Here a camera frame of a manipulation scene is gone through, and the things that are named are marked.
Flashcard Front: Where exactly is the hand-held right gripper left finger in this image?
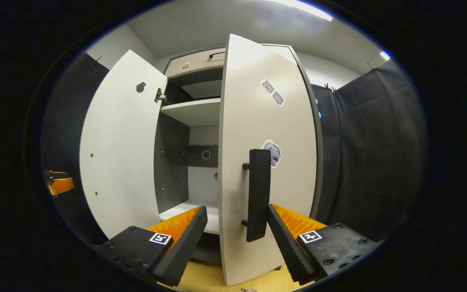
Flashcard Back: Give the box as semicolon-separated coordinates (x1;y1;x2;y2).
96;206;208;288

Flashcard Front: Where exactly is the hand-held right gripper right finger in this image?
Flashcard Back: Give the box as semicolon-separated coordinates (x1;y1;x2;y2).
267;204;384;286

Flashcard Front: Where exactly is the checkered sticker white cabinet door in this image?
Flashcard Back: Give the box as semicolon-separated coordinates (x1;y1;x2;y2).
79;49;168;240

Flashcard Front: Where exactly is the grey stickers white cabinet door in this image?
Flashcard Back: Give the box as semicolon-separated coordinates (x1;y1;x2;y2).
217;33;319;286

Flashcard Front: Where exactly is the white cabinet shelf board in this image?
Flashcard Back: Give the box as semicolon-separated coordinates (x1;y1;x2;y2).
159;201;220;235
161;97;222;127

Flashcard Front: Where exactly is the white and grey cabinet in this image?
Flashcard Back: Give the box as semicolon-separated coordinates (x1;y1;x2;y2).
154;43;324;264

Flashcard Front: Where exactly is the white cabinet drawer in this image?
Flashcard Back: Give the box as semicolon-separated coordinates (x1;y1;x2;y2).
164;47;227;79

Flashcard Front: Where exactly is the long ceiling light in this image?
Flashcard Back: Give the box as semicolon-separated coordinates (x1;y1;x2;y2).
264;0;334;21

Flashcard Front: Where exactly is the black door handle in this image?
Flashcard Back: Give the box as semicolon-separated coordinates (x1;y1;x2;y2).
242;149;272;243

